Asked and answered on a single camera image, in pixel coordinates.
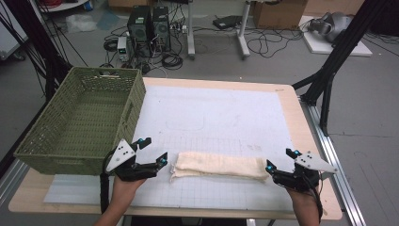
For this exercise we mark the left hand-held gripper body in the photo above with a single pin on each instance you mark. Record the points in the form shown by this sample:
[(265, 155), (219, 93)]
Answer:
[(120, 157)]

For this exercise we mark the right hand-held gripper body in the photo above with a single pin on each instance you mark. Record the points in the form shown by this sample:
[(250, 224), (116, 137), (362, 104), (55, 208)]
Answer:
[(301, 180)]

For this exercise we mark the cream towel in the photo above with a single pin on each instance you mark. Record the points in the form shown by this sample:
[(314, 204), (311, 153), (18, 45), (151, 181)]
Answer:
[(219, 165)]

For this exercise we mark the person's right hand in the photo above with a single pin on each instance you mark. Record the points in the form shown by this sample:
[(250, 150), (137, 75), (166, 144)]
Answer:
[(302, 199)]

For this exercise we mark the person's left hand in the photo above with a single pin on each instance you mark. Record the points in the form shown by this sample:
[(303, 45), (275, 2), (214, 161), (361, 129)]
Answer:
[(124, 190)]

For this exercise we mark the green wicker basket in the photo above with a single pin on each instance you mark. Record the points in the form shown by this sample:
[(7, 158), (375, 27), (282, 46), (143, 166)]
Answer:
[(81, 122)]

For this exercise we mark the white grid mat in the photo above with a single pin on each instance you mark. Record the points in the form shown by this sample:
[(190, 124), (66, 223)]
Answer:
[(213, 119)]

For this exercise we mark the small white power supply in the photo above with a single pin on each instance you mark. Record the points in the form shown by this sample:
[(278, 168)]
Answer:
[(123, 48)]

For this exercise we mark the black metal stand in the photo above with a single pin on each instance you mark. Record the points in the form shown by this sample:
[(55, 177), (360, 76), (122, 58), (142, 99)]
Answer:
[(47, 56), (338, 53)]

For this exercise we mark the white floor platform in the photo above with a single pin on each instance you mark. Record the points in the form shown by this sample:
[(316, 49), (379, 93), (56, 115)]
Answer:
[(320, 45)]

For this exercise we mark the black computer tower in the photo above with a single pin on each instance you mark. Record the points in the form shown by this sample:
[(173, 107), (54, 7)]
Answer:
[(139, 29), (161, 28)]

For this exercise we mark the white power strip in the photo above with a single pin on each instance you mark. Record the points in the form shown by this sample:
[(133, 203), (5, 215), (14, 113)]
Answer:
[(178, 28)]

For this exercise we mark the white desk leg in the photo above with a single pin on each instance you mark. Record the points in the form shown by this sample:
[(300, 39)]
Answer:
[(243, 34), (190, 31)]

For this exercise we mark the grey robot head shell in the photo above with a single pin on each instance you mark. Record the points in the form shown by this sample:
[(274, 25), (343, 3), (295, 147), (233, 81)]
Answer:
[(334, 25)]

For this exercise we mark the clear plastic bag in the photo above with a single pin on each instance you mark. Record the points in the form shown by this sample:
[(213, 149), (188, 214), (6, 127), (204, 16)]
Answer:
[(81, 23)]

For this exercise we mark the brown cardboard box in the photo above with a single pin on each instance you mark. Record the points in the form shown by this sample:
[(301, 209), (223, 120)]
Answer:
[(279, 14)]

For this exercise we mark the flat black device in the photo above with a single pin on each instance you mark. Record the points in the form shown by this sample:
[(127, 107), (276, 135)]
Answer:
[(227, 22)]

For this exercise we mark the aluminium rail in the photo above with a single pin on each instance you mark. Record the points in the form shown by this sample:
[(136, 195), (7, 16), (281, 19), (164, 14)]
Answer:
[(11, 182), (335, 163)]

